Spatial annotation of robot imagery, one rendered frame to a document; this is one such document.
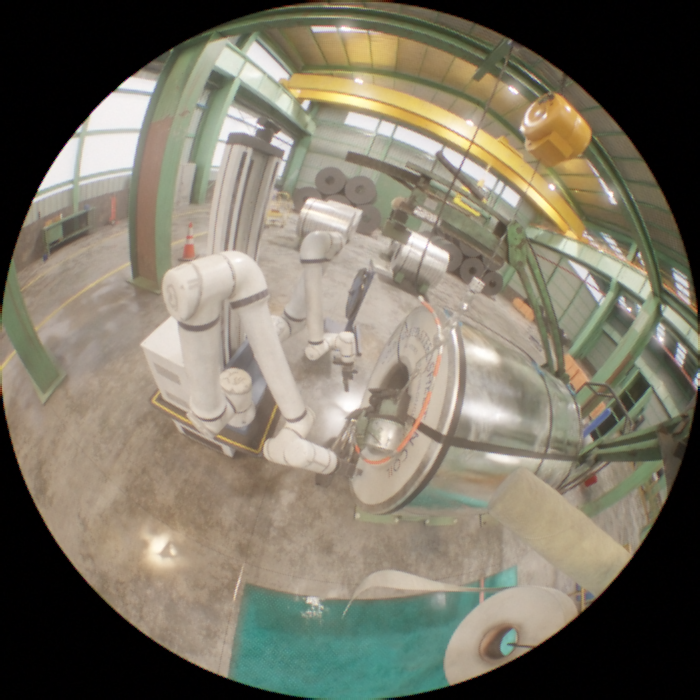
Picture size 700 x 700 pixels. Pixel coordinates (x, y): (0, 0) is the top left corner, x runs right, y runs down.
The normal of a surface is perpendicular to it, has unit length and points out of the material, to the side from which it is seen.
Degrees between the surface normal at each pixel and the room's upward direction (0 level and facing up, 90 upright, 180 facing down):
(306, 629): 0
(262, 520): 0
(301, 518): 0
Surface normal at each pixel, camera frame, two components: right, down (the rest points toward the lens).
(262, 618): 0.33, -0.73
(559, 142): -0.25, 0.84
